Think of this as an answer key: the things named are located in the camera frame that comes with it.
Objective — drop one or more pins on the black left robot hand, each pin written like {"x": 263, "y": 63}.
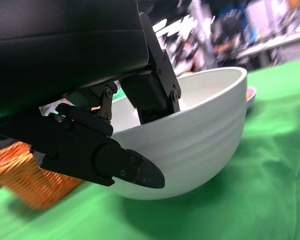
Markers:
{"x": 52, "y": 62}

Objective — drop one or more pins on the pale grey ceramic bowl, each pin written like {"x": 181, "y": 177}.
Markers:
{"x": 202, "y": 125}

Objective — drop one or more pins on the orange wicker basket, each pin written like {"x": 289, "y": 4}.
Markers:
{"x": 22, "y": 185}

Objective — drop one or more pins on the lavender plate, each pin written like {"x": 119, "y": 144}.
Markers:
{"x": 251, "y": 101}

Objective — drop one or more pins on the green tablecloth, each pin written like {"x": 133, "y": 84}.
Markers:
{"x": 240, "y": 200}

